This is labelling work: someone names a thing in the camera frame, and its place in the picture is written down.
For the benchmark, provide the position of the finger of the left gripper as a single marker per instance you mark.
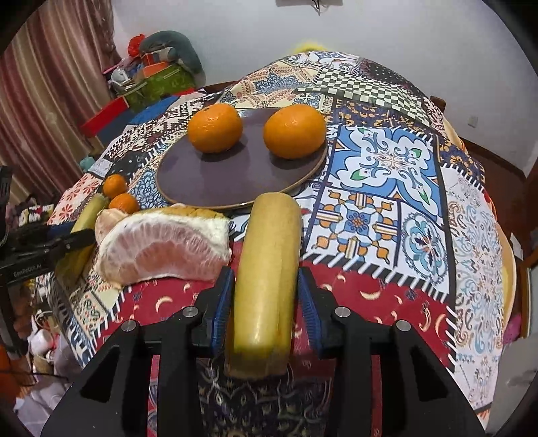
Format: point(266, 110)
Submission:
point(50, 247)

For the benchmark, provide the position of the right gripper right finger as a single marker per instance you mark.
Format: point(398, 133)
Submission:
point(419, 397)

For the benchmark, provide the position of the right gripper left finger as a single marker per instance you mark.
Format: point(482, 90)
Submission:
point(110, 396)

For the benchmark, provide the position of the yellow sugarcane piece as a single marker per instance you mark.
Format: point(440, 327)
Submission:
point(81, 243)
point(265, 290)

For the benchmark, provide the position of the small tangerine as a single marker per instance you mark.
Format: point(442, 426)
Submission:
point(114, 185)
point(125, 202)

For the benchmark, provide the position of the peeled pomelo segment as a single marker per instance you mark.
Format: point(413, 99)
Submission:
point(168, 242)
point(106, 220)

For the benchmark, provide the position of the large orange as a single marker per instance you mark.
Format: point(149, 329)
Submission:
point(294, 132)
point(215, 129)

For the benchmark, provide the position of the red box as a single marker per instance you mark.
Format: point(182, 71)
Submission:
point(104, 117)

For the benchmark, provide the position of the dark purple plate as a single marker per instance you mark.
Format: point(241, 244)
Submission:
point(234, 178)

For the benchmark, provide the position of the striped red gold curtain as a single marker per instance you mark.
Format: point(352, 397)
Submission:
point(51, 84)

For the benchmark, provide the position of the green storage bag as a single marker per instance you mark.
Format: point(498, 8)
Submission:
point(172, 80)

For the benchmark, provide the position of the red gift bow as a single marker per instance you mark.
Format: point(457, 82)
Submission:
point(134, 45)

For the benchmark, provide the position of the yellow foam tube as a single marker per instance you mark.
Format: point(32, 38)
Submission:
point(308, 46)

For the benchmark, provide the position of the white wall socket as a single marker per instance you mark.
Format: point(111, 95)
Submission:
point(473, 121)

